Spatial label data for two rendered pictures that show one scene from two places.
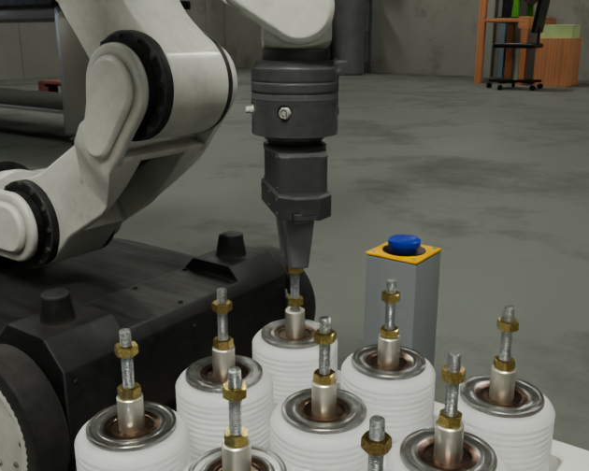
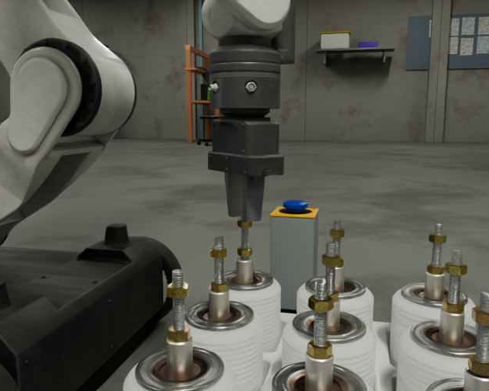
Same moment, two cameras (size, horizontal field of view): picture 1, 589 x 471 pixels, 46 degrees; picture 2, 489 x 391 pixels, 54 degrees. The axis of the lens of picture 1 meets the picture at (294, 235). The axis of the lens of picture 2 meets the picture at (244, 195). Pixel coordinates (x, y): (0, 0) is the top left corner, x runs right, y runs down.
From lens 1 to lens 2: 0.30 m
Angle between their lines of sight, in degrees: 23
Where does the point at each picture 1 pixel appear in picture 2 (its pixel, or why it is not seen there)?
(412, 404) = (367, 315)
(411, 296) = (311, 243)
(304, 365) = (266, 302)
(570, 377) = not seen: hidden behind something
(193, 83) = (113, 86)
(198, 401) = (214, 340)
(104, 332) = (43, 313)
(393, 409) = not seen: hidden behind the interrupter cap
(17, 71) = not seen: outside the picture
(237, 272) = (130, 254)
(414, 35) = (142, 112)
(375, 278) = (279, 233)
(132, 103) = (66, 98)
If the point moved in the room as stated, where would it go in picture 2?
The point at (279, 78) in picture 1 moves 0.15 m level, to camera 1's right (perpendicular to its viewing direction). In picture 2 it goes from (246, 57) to (356, 64)
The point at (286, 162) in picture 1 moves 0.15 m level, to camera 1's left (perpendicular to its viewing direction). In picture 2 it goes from (253, 127) to (122, 129)
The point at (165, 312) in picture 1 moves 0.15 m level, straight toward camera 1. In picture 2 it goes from (86, 291) to (119, 323)
